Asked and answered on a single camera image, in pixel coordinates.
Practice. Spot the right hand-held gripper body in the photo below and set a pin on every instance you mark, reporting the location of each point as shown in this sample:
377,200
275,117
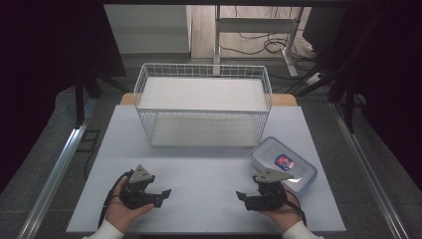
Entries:
270,195

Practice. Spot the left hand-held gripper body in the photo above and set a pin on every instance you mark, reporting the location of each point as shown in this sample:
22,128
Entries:
134,194

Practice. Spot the person's left hand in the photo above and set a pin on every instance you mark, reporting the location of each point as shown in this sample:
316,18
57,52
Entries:
121,214

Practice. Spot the person's right hand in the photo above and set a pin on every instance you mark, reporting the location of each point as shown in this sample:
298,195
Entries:
285,215

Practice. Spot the clear plastic box blue lid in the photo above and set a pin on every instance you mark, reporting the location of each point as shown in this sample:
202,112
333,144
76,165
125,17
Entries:
298,159

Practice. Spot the wooden table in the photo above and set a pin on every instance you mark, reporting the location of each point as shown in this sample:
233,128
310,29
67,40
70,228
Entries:
285,99

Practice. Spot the black metal stand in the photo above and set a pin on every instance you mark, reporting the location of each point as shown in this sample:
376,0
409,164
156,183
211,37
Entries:
348,99
79,99

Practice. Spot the white power strip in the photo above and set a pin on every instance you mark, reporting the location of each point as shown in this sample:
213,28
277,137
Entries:
313,79

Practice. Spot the dark curtain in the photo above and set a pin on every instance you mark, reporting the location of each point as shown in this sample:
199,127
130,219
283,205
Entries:
40,66
391,83

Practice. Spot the white cabinet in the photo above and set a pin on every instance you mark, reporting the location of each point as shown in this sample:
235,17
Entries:
149,30

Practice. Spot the aluminium rail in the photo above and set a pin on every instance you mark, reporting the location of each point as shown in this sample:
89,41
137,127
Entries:
368,169
53,179

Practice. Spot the white metal desk frame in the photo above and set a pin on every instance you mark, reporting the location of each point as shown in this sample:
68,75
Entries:
255,25

